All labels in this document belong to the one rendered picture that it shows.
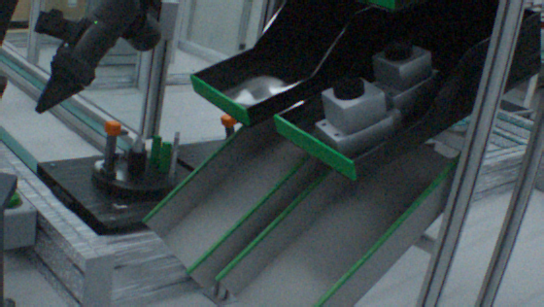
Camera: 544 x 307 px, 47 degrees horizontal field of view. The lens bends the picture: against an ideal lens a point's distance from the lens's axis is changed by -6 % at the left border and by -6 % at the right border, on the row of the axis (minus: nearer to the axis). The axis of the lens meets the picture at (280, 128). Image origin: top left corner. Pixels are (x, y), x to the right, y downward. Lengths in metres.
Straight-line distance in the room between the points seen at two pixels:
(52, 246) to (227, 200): 0.27
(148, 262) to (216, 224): 0.15
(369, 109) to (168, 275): 0.46
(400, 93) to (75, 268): 0.48
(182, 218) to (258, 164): 0.12
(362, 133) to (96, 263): 0.41
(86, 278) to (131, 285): 0.08
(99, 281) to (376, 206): 0.38
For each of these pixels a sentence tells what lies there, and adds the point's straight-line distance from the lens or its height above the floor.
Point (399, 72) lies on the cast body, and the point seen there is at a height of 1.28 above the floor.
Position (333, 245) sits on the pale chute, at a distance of 0.75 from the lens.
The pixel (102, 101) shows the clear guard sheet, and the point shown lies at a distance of 1.45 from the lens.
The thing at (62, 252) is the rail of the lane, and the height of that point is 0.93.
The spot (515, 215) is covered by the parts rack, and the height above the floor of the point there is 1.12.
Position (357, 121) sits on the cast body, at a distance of 0.62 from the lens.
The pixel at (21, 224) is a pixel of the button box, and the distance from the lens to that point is 0.99.
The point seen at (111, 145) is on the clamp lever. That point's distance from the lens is 1.02.
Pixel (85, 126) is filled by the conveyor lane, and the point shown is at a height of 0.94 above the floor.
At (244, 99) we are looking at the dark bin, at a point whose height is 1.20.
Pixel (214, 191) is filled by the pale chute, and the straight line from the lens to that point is 0.87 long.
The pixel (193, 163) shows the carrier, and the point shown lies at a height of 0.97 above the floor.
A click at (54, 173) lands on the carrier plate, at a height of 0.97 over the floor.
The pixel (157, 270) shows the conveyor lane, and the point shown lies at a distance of 0.96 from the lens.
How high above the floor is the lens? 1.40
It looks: 17 degrees down
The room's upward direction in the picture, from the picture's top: 11 degrees clockwise
